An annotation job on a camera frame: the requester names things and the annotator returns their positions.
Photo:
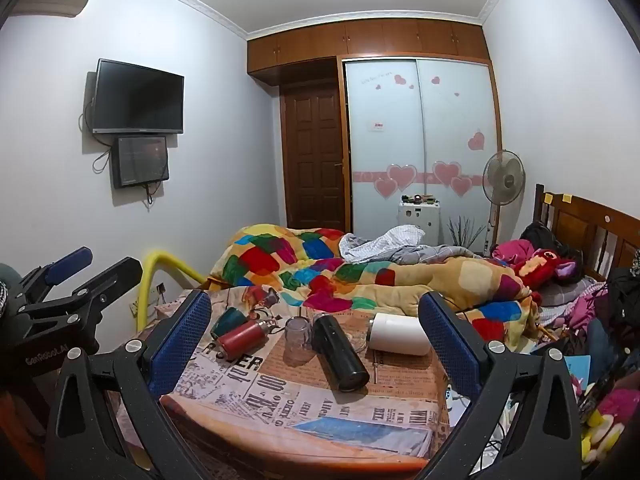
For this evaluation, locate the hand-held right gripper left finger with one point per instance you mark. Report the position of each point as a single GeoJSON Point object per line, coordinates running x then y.
{"type": "Point", "coordinates": [181, 340]}

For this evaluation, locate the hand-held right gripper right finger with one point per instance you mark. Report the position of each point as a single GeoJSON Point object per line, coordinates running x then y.
{"type": "Point", "coordinates": [450, 345]}

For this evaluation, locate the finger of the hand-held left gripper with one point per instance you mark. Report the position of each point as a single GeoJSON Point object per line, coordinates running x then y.
{"type": "Point", "coordinates": [112, 277]}
{"type": "Point", "coordinates": [67, 262]}

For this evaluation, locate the green cup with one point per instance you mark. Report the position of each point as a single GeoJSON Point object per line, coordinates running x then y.
{"type": "Point", "coordinates": [227, 321]}

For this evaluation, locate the white cup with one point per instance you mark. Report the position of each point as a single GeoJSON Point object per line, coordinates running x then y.
{"type": "Point", "coordinates": [400, 335]}

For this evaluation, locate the red cup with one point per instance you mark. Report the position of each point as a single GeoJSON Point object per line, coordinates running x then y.
{"type": "Point", "coordinates": [242, 340]}

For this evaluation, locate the black cup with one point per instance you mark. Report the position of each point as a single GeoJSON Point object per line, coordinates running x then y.
{"type": "Point", "coordinates": [340, 355]}

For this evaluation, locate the clear glass cup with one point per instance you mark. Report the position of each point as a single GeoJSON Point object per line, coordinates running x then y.
{"type": "Point", "coordinates": [298, 340]}

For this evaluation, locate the spiky potted plant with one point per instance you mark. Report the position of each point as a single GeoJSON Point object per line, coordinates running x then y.
{"type": "Point", "coordinates": [465, 235]}

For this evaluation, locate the pink cloth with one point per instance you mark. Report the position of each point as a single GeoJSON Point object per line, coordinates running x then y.
{"type": "Point", "coordinates": [512, 251]}

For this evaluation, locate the red plush toy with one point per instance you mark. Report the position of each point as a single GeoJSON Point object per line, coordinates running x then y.
{"type": "Point", "coordinates": [542, 265]}

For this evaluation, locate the small white cabinet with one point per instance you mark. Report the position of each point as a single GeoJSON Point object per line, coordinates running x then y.
{"type": "Point", "coordinates": [420, 222]}

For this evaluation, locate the striped grey white cloth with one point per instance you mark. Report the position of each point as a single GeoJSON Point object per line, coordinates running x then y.
{"type": "Point", "coordinates": [372, 242]}

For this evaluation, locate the striped grey pillow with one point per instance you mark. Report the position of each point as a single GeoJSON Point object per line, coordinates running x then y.
{"type": "Point", "coordinates": [570, 294]}

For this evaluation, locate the newspaper print tablecloth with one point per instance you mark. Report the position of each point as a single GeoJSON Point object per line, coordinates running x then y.
{"type": "Point", "coordinates": [300, 410]}

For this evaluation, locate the black bag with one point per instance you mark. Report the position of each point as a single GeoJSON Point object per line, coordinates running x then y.
{"type": "Point", "coordinates": [537, 235]}

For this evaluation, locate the colourful patchwork quilt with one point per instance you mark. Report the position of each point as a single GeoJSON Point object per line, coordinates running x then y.
{"type": "Point", "coordinates": [300, 265]}

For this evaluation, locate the pink clothes pile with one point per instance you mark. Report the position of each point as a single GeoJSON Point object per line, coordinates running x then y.
{"type": "Point", "coordinates": [587, 307]}

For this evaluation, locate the yellow plush toy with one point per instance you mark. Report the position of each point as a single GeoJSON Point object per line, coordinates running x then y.
{"type": "Point", "coordinates": [602, 432]}

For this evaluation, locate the standing electric fan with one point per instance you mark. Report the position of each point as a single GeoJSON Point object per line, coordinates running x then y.
{"type": "Point", "coordinates": [502, 172]}

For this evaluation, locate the black clothing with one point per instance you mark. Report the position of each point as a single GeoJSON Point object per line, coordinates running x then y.
{"type": "Point", "coordinates": [625, 295]}

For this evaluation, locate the wooden bed headboard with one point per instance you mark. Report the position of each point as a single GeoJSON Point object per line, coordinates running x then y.
{"type": "Point", "coordinates": [590, 225]}

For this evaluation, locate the frosted heart wardrobe door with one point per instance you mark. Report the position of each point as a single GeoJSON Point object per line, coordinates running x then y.
{"type": "Point", "coordinates": [382, 130]}
{"type": "Point", "coordinates": [450, 125]}

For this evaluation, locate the brown wooden door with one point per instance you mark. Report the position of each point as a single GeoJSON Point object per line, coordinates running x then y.
{"type": "Point", "coordinates": [315, 160]}

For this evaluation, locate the wooden overhead cabinet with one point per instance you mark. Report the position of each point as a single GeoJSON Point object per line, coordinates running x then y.
{"type": "Point", "coordinates": [350, 42]}

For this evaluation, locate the wall socket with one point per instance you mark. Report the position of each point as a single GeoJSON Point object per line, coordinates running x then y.
{"type": "Point", "coordinates": [161, 288]}

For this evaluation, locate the yellow padded rail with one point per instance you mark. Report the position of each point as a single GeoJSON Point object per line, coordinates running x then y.
{"type": "Point", "coordinates": [165, 264]}

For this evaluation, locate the small black wall monitor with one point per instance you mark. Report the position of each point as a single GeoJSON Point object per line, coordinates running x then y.
{"type": "Point", "coordinates": [141, 160]}

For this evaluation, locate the black wall television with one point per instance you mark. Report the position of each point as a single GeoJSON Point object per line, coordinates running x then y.
{"type": "Point", "coordinates": [137, 96]}

